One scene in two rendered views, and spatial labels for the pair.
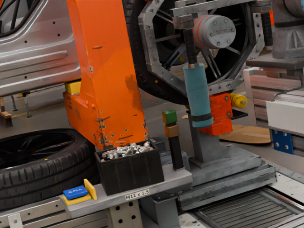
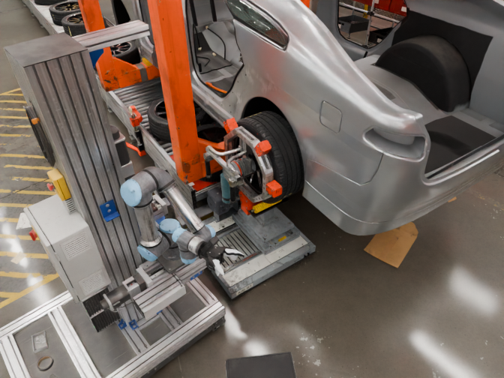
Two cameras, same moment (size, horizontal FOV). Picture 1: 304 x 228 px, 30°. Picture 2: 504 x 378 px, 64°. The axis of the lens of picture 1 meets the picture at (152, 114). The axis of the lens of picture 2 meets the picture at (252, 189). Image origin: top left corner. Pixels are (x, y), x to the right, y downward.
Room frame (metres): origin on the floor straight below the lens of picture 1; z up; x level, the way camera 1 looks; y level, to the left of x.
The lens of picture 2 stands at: (1.84, -2.52, 2.65)
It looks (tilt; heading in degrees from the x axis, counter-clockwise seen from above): 41 degrees down; 74
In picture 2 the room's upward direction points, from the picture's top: 1 degrees counter-clockwise
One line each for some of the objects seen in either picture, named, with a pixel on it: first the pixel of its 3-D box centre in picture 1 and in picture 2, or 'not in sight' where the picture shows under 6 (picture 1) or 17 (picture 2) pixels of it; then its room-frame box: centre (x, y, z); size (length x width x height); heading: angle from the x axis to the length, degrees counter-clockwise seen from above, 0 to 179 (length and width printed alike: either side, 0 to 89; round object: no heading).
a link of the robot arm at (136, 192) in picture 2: not in sight; (146, 219); (1.71, -0.98, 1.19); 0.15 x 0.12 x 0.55; 39
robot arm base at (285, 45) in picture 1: (296, 35); not in sight; (1.61, -0.45, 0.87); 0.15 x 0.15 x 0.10
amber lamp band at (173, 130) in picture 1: (172, 130); not in sight; (1.88, -0.06, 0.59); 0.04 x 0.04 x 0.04; 18
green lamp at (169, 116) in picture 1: (169, 116); not in sight; (1.88, -0.06, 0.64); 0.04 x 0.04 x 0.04; 18
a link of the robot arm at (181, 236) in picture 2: not in sight; (184, 238); (1.88, -1.19, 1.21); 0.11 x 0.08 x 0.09; 129
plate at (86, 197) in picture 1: (76, 197); not in sight; (1.77, 0.29, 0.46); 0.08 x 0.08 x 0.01; 18
